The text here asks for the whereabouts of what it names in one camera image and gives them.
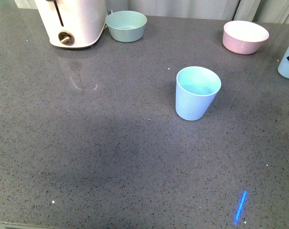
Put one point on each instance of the grey curtain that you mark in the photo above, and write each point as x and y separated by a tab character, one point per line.
267	11

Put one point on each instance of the pink bowl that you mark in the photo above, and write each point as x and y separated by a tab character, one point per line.
244	37

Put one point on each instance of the green bowl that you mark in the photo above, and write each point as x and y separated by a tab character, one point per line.
126	26

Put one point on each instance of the white toaster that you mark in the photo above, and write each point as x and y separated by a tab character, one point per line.
73	23

